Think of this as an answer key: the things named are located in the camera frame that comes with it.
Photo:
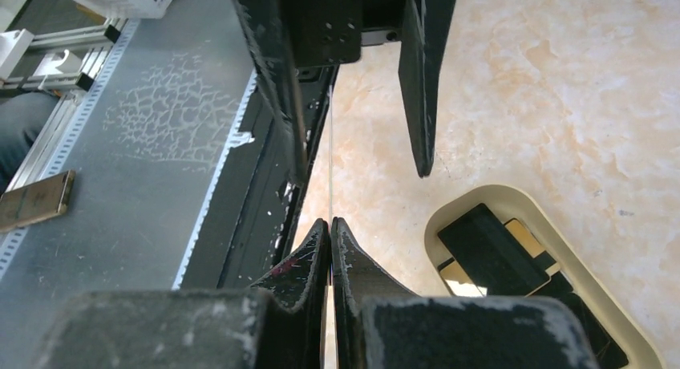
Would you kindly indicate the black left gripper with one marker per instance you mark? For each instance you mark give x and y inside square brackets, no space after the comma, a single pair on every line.
[332,32]

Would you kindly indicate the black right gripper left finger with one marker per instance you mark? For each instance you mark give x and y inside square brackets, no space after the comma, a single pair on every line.
[276,322]

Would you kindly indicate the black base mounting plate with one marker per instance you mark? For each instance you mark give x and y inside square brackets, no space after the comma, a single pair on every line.
[251,210]

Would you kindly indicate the beige oval plastic tray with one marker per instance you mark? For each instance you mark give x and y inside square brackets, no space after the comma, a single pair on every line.
[508,202]

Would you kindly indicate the gold and black card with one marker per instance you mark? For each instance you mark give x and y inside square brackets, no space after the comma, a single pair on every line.
[504,258]

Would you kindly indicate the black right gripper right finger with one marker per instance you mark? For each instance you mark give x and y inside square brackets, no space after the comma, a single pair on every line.
[382,324]

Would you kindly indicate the gold smartphone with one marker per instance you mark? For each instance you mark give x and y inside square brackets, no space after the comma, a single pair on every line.
[36,202]

